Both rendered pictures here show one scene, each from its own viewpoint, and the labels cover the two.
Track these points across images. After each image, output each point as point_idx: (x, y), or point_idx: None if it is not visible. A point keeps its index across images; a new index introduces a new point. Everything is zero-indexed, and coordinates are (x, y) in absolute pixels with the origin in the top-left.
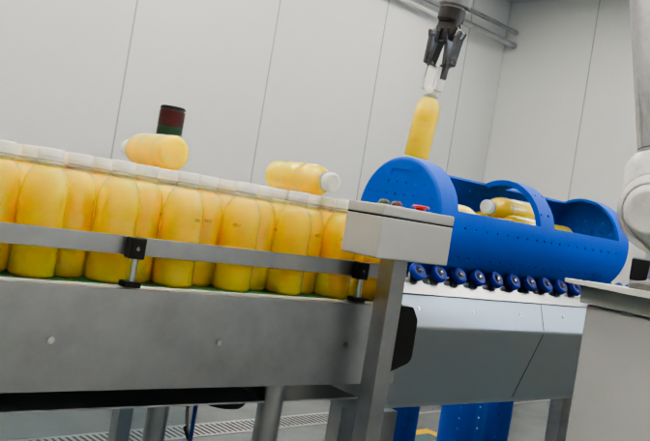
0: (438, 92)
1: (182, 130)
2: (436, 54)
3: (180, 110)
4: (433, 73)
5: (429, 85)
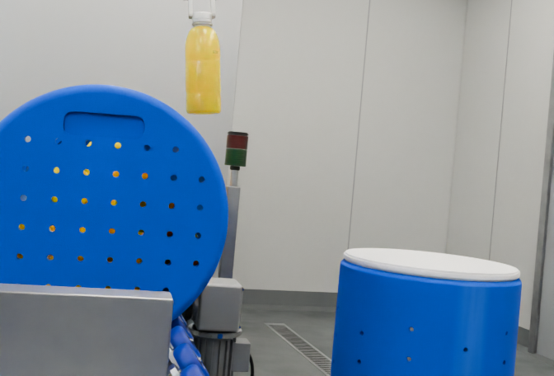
0: (189, 17)
1: (229, 149)
2: None
3: (228, 133)
4: None
5: (211, 9)
